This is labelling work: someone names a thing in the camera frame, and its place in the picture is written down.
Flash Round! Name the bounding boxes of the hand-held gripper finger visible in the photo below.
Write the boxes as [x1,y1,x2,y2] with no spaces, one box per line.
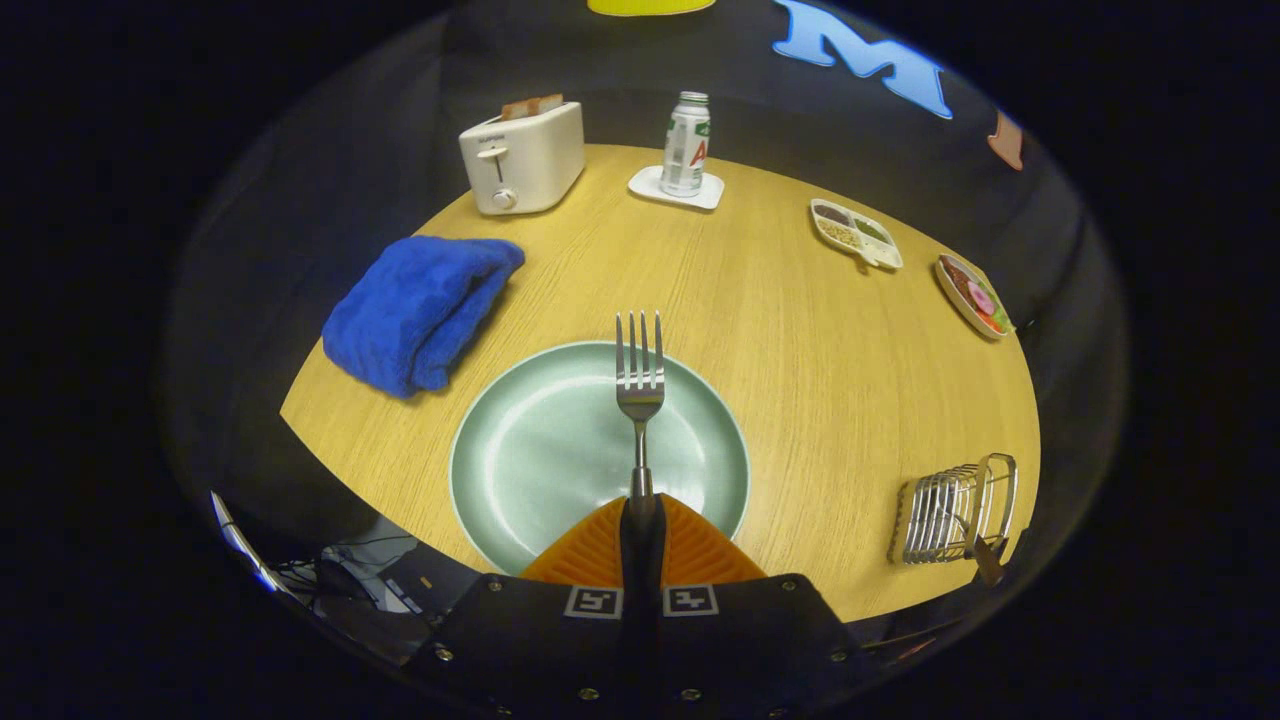
[641,494,867,717]
[425,497,643,717]

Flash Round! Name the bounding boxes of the metal fork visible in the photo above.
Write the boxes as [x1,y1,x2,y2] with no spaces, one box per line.
[614,311,666,501]

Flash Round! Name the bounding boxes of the pale green plate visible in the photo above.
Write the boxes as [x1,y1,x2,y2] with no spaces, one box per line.
[449,341,751,577]

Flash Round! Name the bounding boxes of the blue towel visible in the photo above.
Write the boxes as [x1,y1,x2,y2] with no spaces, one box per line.
[321,235,526,399]

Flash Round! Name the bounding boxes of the white square coaster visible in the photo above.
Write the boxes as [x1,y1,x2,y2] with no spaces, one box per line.
[628,165,725,211]

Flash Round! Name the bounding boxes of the white divided dish of beans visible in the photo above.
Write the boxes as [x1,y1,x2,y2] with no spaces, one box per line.
[809,198,904,271]

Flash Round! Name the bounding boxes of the white toaster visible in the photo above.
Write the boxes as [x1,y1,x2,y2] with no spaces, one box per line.
[458,100,587,217]

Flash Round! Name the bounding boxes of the plate of meat and vegetables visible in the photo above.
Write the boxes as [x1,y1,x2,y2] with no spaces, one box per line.
[934,253,1015,340]

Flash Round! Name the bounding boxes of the white drink bottle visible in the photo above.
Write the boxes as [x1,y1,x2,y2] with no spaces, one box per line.
[660,91,712,198]

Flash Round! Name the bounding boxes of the metal wire basket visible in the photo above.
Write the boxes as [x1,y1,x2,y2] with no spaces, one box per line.
[888,453,1019,567]

